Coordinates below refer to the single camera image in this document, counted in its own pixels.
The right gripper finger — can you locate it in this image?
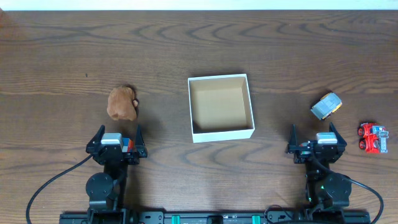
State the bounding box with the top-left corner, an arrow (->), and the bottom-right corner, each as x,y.
329,122 -> 347,146
289,124 -> 297,146

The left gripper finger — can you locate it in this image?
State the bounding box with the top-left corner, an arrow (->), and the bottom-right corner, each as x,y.
90,124 -> 105,146
134,124 -> 145,147

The multicolour puzzle cube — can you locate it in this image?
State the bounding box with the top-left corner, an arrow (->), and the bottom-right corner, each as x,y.
122,138 -> 134,153

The red toy fire truck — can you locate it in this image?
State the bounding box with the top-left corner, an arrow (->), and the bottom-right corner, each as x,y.
358,123 -> 389,154

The yellow grey toy truck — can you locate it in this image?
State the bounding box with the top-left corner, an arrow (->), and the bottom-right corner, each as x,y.
310,92 -> 342,120

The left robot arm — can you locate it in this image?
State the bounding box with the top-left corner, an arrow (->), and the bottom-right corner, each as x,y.
86,126 -> 148,223

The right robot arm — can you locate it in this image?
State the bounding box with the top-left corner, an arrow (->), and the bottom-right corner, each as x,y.
286,123 -> 352,223

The brown plush toy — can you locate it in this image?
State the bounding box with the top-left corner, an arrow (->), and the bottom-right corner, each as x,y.
107,86 -> 138,121

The white cardboard box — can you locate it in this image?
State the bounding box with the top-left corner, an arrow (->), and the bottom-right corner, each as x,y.
188,73 -> 256,143

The right black cable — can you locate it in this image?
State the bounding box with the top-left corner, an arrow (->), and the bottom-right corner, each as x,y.
310,154 -> 385,224

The black cable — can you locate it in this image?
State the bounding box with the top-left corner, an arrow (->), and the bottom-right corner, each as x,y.
25,154 -> 93,224
310,154 -> 385,224

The left black cable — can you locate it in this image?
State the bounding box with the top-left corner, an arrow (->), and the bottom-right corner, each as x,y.
25,154 -> 93,224

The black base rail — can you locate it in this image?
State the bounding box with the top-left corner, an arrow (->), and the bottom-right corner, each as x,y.
59,210 -> 371,224

